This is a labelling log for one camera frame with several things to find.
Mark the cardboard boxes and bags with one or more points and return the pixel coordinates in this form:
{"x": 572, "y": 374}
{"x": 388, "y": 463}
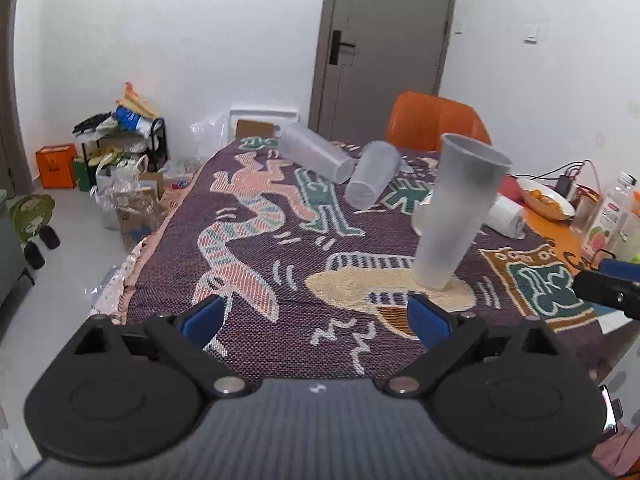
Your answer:
{"x": 140, "y": 210}

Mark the white paper towel roll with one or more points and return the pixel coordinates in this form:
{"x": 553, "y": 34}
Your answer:
{"x": 506, "y": 216}

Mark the grey cabinet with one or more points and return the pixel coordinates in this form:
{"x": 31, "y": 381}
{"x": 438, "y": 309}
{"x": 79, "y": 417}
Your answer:
{"x": 10, "y": 255}

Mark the orange chair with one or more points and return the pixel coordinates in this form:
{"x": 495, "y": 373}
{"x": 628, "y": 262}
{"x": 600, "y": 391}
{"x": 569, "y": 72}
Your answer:
{"x": 430, "y": 120}

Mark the black power adapter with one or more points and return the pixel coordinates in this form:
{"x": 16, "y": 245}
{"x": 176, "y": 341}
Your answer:
{"x": 566, "y": 183}

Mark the blue and white bag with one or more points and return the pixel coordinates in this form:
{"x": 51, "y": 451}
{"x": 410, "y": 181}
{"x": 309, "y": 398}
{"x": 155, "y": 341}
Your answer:
{"x": 131, "y": 119}

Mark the clear plastic bag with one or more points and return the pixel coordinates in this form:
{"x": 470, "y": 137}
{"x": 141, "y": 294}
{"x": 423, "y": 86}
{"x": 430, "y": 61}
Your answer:
{"x": 210, "y": 135}

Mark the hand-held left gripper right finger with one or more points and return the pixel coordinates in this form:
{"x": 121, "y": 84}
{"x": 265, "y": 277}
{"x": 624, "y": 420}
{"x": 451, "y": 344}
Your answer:
{"x": 429, "y": 321}

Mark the brown cardboard piece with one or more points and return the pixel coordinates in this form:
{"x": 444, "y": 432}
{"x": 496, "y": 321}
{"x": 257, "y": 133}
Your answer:
{"x": 254, "y": 129}

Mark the black slippers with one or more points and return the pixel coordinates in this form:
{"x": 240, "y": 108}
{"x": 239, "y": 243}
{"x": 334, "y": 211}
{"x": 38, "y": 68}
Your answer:
{"x": 42, "y": 245}

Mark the grey door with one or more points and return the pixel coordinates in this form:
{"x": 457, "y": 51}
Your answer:
{"x": 390, "y": 60}

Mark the white board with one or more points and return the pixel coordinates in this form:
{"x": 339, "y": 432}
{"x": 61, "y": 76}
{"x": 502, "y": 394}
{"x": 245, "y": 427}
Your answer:
{"x": 262, "y": 111}

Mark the white wall switch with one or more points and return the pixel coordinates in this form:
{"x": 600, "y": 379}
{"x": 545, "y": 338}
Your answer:
{"x": 531, "y": 33}

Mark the green box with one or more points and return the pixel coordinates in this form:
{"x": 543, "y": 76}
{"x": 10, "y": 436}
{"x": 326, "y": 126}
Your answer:
{"x": 81, "y": 174}

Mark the clear drinking glass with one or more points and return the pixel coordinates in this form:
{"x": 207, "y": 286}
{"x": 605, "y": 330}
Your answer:
{"x": 584, "y": 215}

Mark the frosted plastic cup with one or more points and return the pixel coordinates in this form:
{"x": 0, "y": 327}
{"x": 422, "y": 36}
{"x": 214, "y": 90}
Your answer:
{"x": 315, "y": 152}
{"x": 452, "y": 210}
{"x": 372, "y": 172}

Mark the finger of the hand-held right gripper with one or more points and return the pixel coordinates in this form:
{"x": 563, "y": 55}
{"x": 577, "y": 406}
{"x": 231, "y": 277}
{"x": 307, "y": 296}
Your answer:
{"x": 605, "y": 287}

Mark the green camouflage plush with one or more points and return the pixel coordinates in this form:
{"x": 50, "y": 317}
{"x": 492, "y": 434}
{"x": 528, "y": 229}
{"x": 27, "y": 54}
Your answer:
{"x": 31, "y": 214}

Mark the pink clothing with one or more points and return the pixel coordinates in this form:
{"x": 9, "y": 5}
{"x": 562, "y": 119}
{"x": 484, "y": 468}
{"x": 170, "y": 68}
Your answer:
{"x": 620, "y": 452}

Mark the black metal rack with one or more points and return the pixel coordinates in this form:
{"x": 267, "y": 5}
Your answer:
{"x": 159, "y": 140}

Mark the orange box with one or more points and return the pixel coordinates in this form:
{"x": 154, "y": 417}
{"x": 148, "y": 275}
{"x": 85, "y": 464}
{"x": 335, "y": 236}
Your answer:
{"x": 56, "y": 166}

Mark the yellow paper bag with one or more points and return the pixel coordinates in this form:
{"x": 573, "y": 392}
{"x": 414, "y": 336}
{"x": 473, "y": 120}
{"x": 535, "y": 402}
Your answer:
{"x": 137, "y": 100}

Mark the clear bottle with pink label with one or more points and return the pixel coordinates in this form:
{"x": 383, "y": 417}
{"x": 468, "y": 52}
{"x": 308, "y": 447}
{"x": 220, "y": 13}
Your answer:
{"x": 607, "y": 220}

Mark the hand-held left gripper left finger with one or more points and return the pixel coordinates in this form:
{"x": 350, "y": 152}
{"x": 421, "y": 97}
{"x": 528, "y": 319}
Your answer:
{"x": 202, "y": 322}

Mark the printed purple blanket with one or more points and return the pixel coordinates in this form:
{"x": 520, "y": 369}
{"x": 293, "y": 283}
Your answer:
{"x": 300, "y": 240}

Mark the orange fruit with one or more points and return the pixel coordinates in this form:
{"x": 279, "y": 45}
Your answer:
{"x": 536, "y": 193}

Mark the white bowl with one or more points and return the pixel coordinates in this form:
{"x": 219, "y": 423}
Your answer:
{"x": 560, "y": 210}

